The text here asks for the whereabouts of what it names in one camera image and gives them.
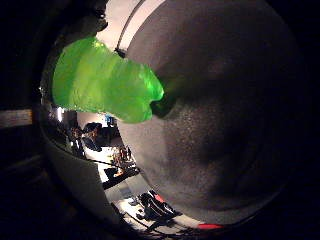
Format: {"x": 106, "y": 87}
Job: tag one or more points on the green plastic bottle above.
{"x": 100, "y": 83}

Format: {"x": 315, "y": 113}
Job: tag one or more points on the red office chair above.
{"x": 158, "y": 199}
{"x": 210, "y": 226}

